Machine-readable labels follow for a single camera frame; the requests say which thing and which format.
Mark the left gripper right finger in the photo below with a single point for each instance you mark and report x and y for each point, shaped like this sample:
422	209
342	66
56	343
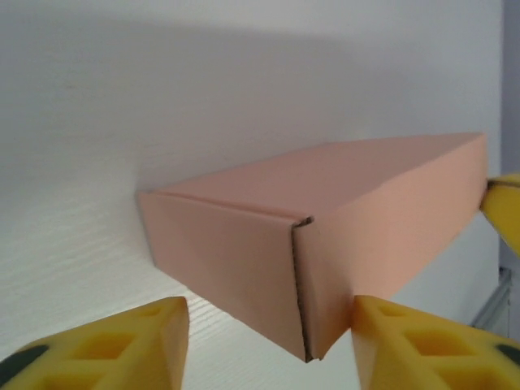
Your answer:
430	349

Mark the aluminium table side rail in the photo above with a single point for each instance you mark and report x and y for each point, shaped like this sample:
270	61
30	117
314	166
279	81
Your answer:
493	304

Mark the pink cardboard box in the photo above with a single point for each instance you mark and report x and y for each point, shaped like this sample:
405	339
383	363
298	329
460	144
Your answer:
308	231

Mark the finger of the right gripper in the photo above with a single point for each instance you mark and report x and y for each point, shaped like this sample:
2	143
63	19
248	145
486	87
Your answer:
503	211

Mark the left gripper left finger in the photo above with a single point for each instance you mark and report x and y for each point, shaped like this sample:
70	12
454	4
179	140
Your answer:
101	349

